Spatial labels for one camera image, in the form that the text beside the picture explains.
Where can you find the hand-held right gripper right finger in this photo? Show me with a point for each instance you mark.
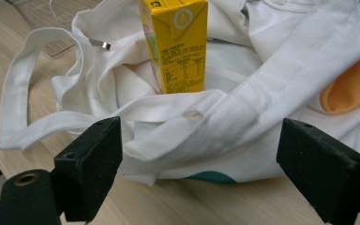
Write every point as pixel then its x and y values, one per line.
pixel 320 173

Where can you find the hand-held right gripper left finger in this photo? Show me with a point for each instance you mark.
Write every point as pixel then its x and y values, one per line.
pixel 89 170

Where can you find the white canvas tote bag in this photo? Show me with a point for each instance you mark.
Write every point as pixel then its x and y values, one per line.
pixel 231 125

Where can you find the yellow drink carton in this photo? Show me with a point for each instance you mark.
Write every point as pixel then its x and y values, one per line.
pixel 181 50

